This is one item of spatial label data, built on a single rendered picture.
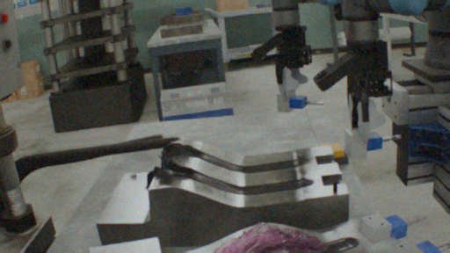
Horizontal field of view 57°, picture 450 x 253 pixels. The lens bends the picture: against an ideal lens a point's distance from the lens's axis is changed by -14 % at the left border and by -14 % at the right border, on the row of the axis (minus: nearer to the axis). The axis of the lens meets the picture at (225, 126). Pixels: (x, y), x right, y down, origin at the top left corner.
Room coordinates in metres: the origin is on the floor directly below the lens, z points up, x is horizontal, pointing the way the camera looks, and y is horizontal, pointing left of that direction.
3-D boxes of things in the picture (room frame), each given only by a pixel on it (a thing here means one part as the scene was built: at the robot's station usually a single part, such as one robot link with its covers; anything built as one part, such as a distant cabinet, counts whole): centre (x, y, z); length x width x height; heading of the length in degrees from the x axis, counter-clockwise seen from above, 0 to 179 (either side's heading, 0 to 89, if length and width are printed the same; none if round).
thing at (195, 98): (4.08, 0.22, 0.28); 0.61 x 0.41 x 0.15; 92
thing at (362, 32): (0.91, -0.30, 1.17); 0.08 x 0.08 x 0.05
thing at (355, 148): (0.91, -0.32, 0.93); 0.13 x 0.05 x 0.05; 93
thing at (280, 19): (1.30, -0.20, 1.17); 0.08 x 0.08 x 0.05
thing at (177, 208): (0.92, 0.02, 0.87); 0.50 x 0.26 x 0.14; 85
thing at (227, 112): (4.08, 0.23, 0.11); 0.61 x 0.41 x 0.22; 92
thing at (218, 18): (6.82, -0.46, 0.47); 1.10 x 0.52 x 0.94; 100
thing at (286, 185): (0.91, 0.01, 0.92); 0.35 x 0.16 x 0.09; 85
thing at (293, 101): (1.28, -0.22, 0.93); 0.13 x 0.05 x 0.05; 57
